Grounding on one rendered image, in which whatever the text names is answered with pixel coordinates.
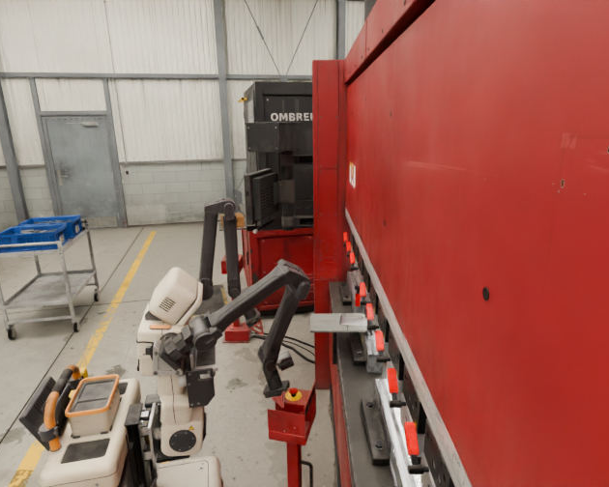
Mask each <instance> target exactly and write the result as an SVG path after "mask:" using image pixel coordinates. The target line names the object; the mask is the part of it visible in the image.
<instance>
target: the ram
mask: <svg viewBox="0 0 609 487"><path fill-rule="evenodd" d="M350 162H351V183H350ZM352 163H353V176H352ZM354 165H355V166H356V175H355V187H353V185H352V179H353V183H354ZM346 209H347V212H348V214H349V216H350V217H351V220H352V222H353V224H354V226H355V229H356V231H357V233H358V235H359V237H360V240H361V242H362V245H363V248H364V250H365V252H366V254H367V256H368V259H369V261H370V263H371V265H372V268H373V270H374V271H375V273H376V275H377V278H378V280H379V282H380V284H381V287H382V289H383V291H384V293H385V295H386V298H387V300H388V302H389V304H390V307H391V310H392V312H393V314H394V317H395V319H396V321H397V323H398V325H399V327H400V329H401V331H402V333H403V336H404V338H405V340H406V342H407V345H408V347H409V349H410V351H411V353H412V356H413V358H414V360H415V362H416V365H417V367H418V369H419V371H420V374H421V376H422V378H423V380H424V383H425V385H426V387H427V389H428V392H429V394H430V396H431V398H432V400H433V403H434V405H435V407H436V409H437V412H438V414H439V416H440V418H441V420H442V422H443V424H444V426H445V428H446V431H447V433H448V435H449V438H450V441H451V443H452V445H453V447H454V450H455V452H456V454H457V456H458V458H459V461H460V463H461V465H462V467H463V470H464V472H465V474H466V475H467V477H468V480H469V482H470V484H471V486H472V487H609V0H436V1H435V2H434V3H433V4H432V5H431V6H430V7H429V8H428V9H427V10H426V11H425V12H424V13H423V14H422V15H421V16H420V17H419V18H418V19H417V20H415V21H414V22H413V23H412V24H411V25H410V26H409V27H408V28H407V29H406V30H405V31H404V32H403V33H402V34H401V35H400V36H399V37H398V38H397V39H396V40H395V41H394V42H393V43H392V44H391V45H390V46H389V47H388V48H387V49H386V50H385V51H384V52H383V53H382V54H381V55H380V56H379V57H378V58H377V59H376V60H375V61H374V62H373V63H372V64H371V65H370V66H369V67H368V68H367V69H366V70H365V71H364V72H363V73H362V74H361V75H360V76H359V77H358V78H357V79H356V80H355V81H354V82H353V83H352V84H351V85H350V86H349V87H348V88H347V136H346ZM345 216H346V218H347V221H348V223H349V225H350V228H351V230H352V233H353V235H354V238H355V240H356V243H357V245H358V248H359V250H360V253H361V255H362V258H363V261H364V263H365V265H366V268H367V270H368V273H369V275H370V278H371V280H372V283H373V285H374V288H375V290H376V293H377V295H378V298H379V300H380V303H381V304H382V306H383V309H384V311H385V314H386V316H387V319H388V321H389V324H390V326H391V330H392V333H393V335H394V338H395V340H396V343H397V345H398V347H399V350H400V352H401V355H402V356H403V359H404V361H405V364H406V366H407V369H408V371H409V374H410V376H411V379H412V381H413V384H414V386H415V388H416V391H417V393H418V396H419V398H420V401H421V404H422V406H423V409H424V411H425V414H426V416H427V419H428V421H429V424H430V426H431V428H432V431H433V433H434V436H435V438H436V441H437V443H438V446H439V447H440V450H441V452H442V455H443V457H444V460H445V462H446V465H447V467H448V469H449V473H450V476H451V478H452V481H453V483H454V486H455V487H462V485H461V483H460V481H459V478H458V476H457V474H456V471H455V469H454V466H453V464H452V462H451V460H450V457H449V454H448V452H447V450H446V447H445V445H444V443H443V440H442V438H441V435H440V433H439V431H438V428H437V426H436V424H435V421H434V419H433V417H432V414H431V412H430V411H429V408H428V406H427V403H426V401H425V399H424V396H423V394H422V392H421V388H420V386H419V383H418V381H417V379H416V376H415V374H414V371H413V369H412V367H411V364H410V362H409V360H408V358H407V356H406V354H405V351H404V349H403V347H402V344H401V342H400V339H399V337H398V335H397V332H396V330H395V328H394V325H393V323H392V319H391V317H390V314H389V312H388V310H387V308H386V306H385V304H384V301H383V299H382V297H381V294H380V292H379V290H378V287H377V285H376V282H375V280H374V278H373V275H372V273H371V271H370V268H369V266H368V265H367V262H366V260H365V258H364V255H363V251H362V249H361V247H360V244H359V242H358V240H357V237H356V235H355V233H354V230H353V228H352V226H351V223H350V221H349V218H348V216H347V214H346V212H345Z"/></svg>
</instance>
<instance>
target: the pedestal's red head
mask: <svg viewBox="0 0 609 487"><path fill-rule="evenodd" d="M315 383H316V380H314V383H313V386H312V388H311V390H304V389H298V391H299V392H300V393H301V394H302V397H301V399H299V400H297V401H290V400H288V399H286V397H285V394H286V393H287V392H288V391H289V389H290V388H291V387H289V388H287V391H285V390H284V408H281V407H280V406H279V405H278V404H277V402H275V410H271V409H267V411H268V428H269V439H270V440H275V441H281V442H286V443H291V444H301V445H305V444H306V441H307V438H308V435H309V433H310V429H311V427H312V424H313V421H314V418H315V416H316V391H315Z"/></svg>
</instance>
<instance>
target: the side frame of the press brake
mask: <svg viewBox="0 0 609 487"><path fill-rule="evenodd" d="M344 60H345V59H343V60H312V124H313V234H314V249H313V253H314V314H329V297H330V291H329V282H335V281H347V272H353V271H350V267H352V265H351V264H350V257H346V254H348V252H347V248H346V246H343V244H345V241H343V233H344V232H347V239H348V242H350V229H351V228H350V225H349V223H348V221H347V218H346V216H345V207H346V136H347V88H348V87H349V86H350V85H351V84H344ZM314 352H315V380H316V383H315V389H330V385H331V384H332V377H331V367H330V356H329V333H328V332H314Z"/></svg>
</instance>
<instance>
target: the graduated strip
mask: <svg viewBox="0 0 609 487"><path fill-rule="evenodd" d="M345 212H346V214H347V216H348V218H349V221H350V223H351V226H352V228H353V230H354V233H355V235H356V237H357V240H358V242H359V244H360V247H361V249H362V253H363V255H364V258H365V260H366V262H367V265H368V266H369V268H370V271H371V273H372V275H373V278H374V280H375V282H376V285H377V287H378V290H379V292H380V294H381V297H382V299H383V301H384V304H385V306H386V308H387V310H388V312H389V314H390V317H391V321H392V323H393V325H394V328H395V330H396V332H397V335H398V337H399V339H400V342H401V344H402V347H403V349H404V351H405V354H406V356H407V358H408V360H409V362H410V364H411V367H412V369H413V371H414V374H415V376H416V379H417V381H418V383H419V386H420V389H421V392H422V394H423V396H424V399H425V401H426V403H427V406H428V408H429V411H430V412H431V414H432V417H433V419H434V421H435V424H436V426H437V428H438V431H439V433H440V435H441V438H442V440H443V443H444V445H445V447H446V450H447V452H448V454H449V458H450V460H451V462H452V464H453V466H454V469H455V471H456V474H457V476H458V478H459V481H460V483H461V485H462V487H472V486H471V484H470V482H469V480H468V477H467V475H466V474H465V472H464V470H463V467H462V465H461V463H460V461H459V458H458V456H457V454H456V452H455V450H454V447H453V445H452V443H451V441H450V437H449V435H448V433H447V431H446V428H445V426H444V424H443V422H442V420H441V418H440V416H439V414H438V412H437V409H436V407H435V405H434V403H433V400H432V398H431V396H430V394H429V392H428V389H427V387H426V385H425V383H424V380H423V378H422V376H421V373H420V371H419V369H418V367H417V365H416V362H415V360H414V358H413V356H412V353H411V351H410V349H409V347H408V345H407V342H406V340H405V338H404V336H403V333H402V331H401V329H400V327H399V325H398V323H397V321H396V319H395V317H394V314H393V312H392V309H391V307H390V304H389V302H388V300H387V298H386V295H385V293H384V291H383V289H382V287H381V284H380V282H379V280H378V278H377V275H376V273H375V271H374V270H373V268H372V265H371V263H370V261H369V259H368V256H367V254H366V252H365V250H364V248H363V244H362V242H361V240H360V237H359V235H358V233H357V231H356V229H355V226H354V224H353V222H352V220H351V217H350V216H349V214H348V212H347V209H346V207H345Z"/></svg>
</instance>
